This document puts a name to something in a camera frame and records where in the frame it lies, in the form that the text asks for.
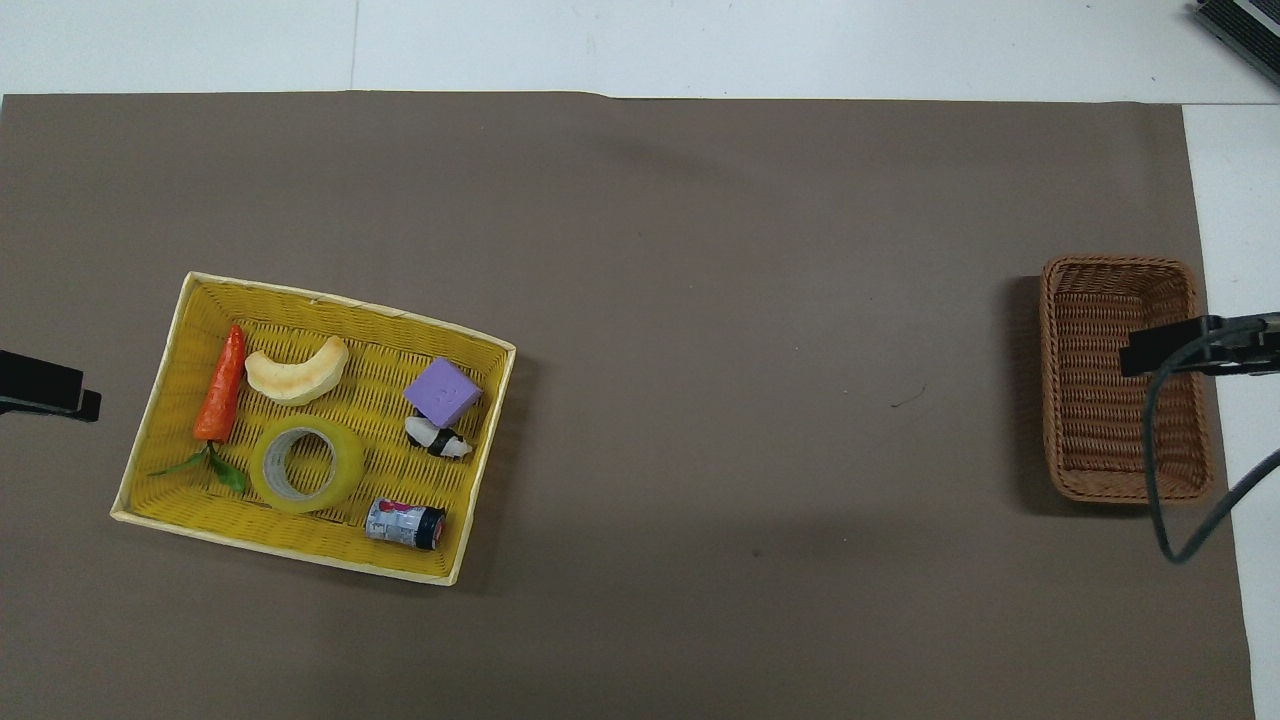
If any clear yellowish tape roll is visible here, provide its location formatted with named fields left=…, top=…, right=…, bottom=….
left=249, top=415, right=367, bottom=515

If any black cable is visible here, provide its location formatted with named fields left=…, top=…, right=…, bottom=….
left=1143, top=316, right=1280, bottom=564

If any small printed can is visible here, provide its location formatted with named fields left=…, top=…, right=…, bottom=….
left=364, top=498, right=448, bottom=551

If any orange toy carrot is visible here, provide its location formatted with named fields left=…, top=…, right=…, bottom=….
left=148, top=325, right=249, bottom=496

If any black stand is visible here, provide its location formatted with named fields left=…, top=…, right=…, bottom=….
left=1194, top=0, right=1280, bottom=59

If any brown wicker basket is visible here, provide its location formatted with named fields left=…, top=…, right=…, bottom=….
left=1038, top=255, right=1216, bottom=505

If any purple cube block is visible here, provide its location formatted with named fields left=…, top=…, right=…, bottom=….
left=403, top=358, right=484, bottom=430

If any pale toy banana slice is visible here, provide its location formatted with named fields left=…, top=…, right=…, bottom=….
left=244, top=335, right=351, bottom=407

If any black and white toy animal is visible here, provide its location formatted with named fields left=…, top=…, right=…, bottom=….
left=404, top=416, right=474, bottom=462

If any yellow woven basket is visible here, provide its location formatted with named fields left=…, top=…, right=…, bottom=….
left=110, top=271, right=518, bottom=587

